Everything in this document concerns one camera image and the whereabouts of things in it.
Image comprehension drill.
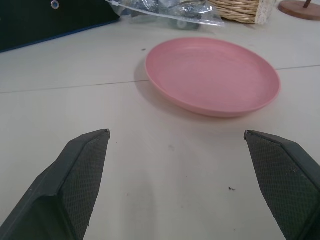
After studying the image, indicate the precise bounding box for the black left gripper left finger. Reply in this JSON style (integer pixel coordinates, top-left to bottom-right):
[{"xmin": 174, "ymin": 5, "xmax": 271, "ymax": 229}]
[{"xmin": 0, "ymin": 128, "xmax": 112, "ymax": 240}]

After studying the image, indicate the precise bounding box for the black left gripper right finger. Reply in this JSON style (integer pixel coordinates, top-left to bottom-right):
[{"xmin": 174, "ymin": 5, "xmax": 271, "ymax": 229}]
[{"xmin": 243, "ymin": 129, "xmax": 320, "ymax": 240}]

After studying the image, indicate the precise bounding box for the pink round plate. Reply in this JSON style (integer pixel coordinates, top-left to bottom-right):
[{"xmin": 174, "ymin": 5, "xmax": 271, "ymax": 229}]
[{"xmin": 144, "ymin": 37, "xmax": 281, "ymax": 118}]

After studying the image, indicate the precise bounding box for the black fabric storage box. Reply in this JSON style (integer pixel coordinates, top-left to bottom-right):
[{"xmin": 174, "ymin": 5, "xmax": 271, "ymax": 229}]
[{"xmin": 0, "ymin": 0, "xmax": 122, "ymax": 53}]

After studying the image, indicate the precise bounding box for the round wooden stand base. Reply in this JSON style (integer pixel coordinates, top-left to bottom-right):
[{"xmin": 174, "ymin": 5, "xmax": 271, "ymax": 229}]
[{"xmin": 277, "ymin": 0, "xmax": 320, "ymax": 19}]

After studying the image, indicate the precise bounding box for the woven wicker basket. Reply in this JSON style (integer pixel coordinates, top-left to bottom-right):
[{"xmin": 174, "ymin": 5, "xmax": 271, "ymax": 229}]
[{"xmin": 207, "ymin": 0, "xmax": 273, "ymax": 25}]

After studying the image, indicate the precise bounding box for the clear plastic bag of parts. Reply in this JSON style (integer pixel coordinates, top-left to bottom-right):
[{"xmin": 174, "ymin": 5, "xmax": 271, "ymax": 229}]
[{"xmin": 104, "ymin": 0, "xmax": 226, "ymax": 31}]

